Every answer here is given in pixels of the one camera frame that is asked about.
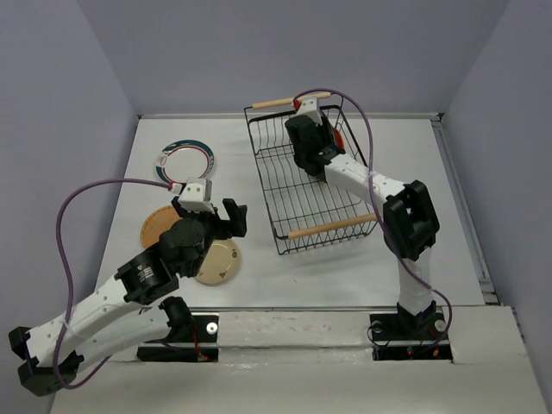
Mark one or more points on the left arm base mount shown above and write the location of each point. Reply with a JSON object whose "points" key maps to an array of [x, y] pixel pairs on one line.
{"points": [[194, 346]]}

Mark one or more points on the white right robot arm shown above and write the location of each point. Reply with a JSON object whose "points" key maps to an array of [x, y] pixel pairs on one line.
{"points": [[404, 211]]}

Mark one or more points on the black wire dish rack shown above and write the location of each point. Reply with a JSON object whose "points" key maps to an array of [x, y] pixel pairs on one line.
{"points": [[294, 200]]}

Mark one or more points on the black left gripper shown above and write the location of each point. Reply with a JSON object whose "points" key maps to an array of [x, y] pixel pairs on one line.
{"points": [[228, 228]]}

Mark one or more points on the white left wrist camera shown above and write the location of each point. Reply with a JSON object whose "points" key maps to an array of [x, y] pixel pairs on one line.
{"points": [[194, 195]]}

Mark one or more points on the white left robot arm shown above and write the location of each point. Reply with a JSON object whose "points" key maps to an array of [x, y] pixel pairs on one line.
{"points": [[135, 305]]}

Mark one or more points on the beige floral plate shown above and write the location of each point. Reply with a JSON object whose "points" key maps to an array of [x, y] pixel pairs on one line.
{"points": [[221, 264]]}

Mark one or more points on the orange plate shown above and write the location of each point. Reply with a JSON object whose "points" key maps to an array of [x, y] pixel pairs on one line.
{"points": [[338, 139]]}

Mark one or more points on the woven tan plate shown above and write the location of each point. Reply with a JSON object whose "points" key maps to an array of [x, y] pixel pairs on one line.
{"points": [[157, 223]]}

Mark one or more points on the white plate teal red rim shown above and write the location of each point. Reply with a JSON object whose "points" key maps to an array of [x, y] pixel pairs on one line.
{"points": [[185, 159]]}

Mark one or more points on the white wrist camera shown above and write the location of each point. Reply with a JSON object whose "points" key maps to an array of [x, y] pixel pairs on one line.
{"points": [[194, 195], [307, 111]]}

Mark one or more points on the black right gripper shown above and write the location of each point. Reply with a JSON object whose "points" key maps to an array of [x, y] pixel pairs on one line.
{"points": [[326, 129]]}

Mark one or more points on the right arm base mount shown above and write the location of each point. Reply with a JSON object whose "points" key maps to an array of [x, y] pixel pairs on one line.
{"points": [[390, 342]]}

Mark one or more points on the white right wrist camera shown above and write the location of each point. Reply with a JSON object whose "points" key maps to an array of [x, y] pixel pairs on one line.
{"points": [[307, 111]]}

